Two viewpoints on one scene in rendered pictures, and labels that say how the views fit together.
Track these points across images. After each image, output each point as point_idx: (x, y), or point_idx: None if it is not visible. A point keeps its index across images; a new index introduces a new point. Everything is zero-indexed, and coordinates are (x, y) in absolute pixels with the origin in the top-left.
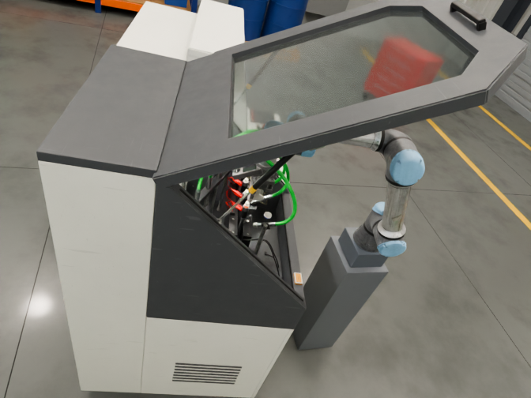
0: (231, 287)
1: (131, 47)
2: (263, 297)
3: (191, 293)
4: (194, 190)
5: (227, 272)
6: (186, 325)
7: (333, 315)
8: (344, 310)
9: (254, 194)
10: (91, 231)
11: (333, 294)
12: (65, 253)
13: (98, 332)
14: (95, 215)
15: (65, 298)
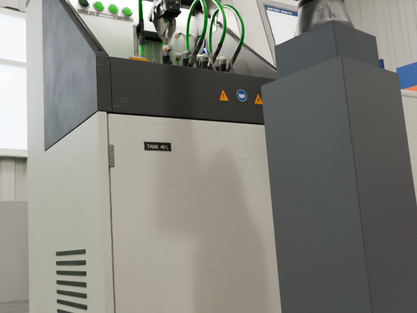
0: (63, 60)
1: None
2: (76, 59)
3: (53, 90)
4: None
5: (61, 40)
6: (55, 153)
7: (304, 246)
8: (321, 225)
9: (154, 21)
10: (31, 51)
11: (268, 159)
12: (28, 83)
13: (33, 194)
14: (32, 33)
15: (27, 143)
